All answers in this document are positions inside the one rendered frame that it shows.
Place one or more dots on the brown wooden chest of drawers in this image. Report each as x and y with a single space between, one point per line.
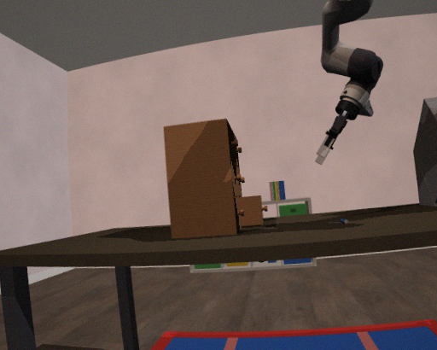
199 179

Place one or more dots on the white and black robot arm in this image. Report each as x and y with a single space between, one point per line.
347 60

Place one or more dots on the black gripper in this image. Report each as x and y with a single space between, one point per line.
344 108

